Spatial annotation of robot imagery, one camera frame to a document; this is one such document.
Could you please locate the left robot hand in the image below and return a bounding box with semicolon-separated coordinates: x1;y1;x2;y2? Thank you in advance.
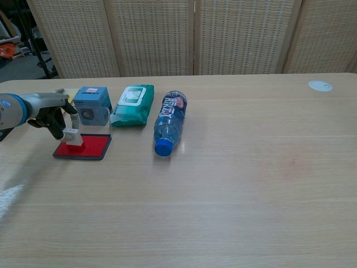
26;92;80;141

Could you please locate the white red stamp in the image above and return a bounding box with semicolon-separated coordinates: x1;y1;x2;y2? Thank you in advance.
63;128;86;152

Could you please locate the red ink pad clear lid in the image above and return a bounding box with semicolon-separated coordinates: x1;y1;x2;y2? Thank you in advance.
52;108;113;161

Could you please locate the razor in yellow blister pack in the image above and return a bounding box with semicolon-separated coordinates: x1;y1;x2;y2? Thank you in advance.
52;88;80;115

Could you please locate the blue cardboard box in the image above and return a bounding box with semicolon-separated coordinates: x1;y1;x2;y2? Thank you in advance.
73;86;113;127

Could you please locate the black tripod stand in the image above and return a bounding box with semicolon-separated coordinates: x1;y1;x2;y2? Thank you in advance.
13;0;59;79

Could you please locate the orange object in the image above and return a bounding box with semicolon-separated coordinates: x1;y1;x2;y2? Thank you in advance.
0;44;15;59

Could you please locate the green wet wipes pack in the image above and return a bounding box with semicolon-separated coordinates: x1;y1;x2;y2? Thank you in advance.
110;84;155;128

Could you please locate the water bottle with blue cap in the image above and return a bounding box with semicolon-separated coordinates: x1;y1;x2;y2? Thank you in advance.
154;89;188;157

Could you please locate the woven wooden folding screen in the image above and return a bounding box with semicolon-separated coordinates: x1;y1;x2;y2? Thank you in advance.
26;0;357;79

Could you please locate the white round cable grommet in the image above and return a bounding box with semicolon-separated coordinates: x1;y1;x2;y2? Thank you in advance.
308;80;334;92

